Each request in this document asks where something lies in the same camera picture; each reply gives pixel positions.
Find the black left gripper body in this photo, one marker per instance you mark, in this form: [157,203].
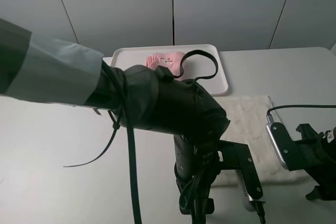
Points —
[196,167]

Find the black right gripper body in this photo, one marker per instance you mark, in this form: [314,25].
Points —
[318,150]

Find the white towel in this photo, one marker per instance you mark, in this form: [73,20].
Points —
[248,121]

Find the pink towel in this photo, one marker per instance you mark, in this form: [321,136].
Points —
[166,65]

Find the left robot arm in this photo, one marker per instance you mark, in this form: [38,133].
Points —
[43,70]

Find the white plastic tray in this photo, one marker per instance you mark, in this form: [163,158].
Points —
[194,66]

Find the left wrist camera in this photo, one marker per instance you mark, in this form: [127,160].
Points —
[237,157]

